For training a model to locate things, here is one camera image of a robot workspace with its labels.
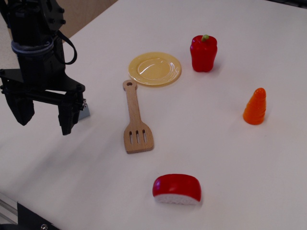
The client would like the grey blue cube block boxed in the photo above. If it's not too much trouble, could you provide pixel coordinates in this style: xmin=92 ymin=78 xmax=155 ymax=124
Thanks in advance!
xmin=78 ymin=103 xmax=90 ymax=120

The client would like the aluminium table frame rail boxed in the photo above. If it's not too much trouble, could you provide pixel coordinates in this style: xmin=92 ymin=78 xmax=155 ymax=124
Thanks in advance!
xmin=0 ymin=193 xmax=18 ymax=224

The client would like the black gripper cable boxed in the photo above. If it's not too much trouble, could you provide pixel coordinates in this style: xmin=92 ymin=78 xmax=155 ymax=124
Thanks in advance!
xmin=56 ymin=30 xmax=78 ymax=65

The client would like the yellow plastic plate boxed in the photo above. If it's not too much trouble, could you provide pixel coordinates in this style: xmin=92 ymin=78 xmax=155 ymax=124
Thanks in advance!
xmin=128 ymin=52 xmax=182 ymax=86

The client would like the red and white toy sushi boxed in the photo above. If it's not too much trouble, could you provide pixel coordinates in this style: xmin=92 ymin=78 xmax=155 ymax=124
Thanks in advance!
xmin=152 ymin=174 xmax=202 ymax=205

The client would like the black corner bracket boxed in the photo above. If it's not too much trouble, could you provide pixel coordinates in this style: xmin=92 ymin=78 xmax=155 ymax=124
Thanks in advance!
xmin=17 ymin=203 xmax=59 ymax=230

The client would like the wooden slotted spatula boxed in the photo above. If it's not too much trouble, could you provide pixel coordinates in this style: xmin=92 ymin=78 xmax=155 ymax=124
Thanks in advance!
xmin=123 ymin=80 xmax=154 ymax=154

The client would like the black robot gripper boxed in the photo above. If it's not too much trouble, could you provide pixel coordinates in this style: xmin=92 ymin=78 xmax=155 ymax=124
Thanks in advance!
xmin=0 ymin=40 xmax=86 ymax=136

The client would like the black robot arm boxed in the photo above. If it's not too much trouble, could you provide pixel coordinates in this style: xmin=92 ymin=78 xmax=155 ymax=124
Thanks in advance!
xmin=0 ymin=0 xmax=86 ymax=135

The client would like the red toy bell pepper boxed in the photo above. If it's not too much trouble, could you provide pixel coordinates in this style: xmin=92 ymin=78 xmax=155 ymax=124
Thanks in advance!
xmin=190 ymin=34 xmax=218 ymax=72

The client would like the orange toy carrot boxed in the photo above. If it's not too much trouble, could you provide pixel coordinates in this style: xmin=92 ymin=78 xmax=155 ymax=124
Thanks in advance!
xmin=243 ymin=88 xmax=266 ymax=125

